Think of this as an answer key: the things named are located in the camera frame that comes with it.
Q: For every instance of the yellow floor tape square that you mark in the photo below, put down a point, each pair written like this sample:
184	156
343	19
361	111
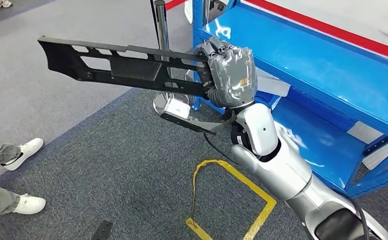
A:
260	195

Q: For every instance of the clear white plastic bin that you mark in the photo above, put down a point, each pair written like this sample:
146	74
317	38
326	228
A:
273	86

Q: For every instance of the white shoe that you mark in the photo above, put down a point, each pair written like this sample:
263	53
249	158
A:
26	152
30	204

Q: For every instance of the long black plastic part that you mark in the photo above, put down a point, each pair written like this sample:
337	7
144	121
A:
131	69

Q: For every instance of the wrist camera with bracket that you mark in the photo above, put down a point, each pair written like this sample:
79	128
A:
102	230
187	121

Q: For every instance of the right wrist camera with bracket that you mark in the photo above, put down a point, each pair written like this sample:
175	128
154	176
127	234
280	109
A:
187	121

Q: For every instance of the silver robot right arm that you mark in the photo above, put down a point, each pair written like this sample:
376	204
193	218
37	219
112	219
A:
279	165

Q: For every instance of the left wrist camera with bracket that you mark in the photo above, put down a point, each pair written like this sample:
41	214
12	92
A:
102	230

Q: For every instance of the chrome stanchion post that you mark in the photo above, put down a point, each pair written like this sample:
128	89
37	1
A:
162	26

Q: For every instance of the beige shoe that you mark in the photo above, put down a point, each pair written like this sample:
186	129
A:
0	3

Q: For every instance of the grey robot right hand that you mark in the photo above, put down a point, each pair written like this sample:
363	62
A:
233	76

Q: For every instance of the blue metal shelf rack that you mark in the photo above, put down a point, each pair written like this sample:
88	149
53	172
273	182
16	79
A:
312	66

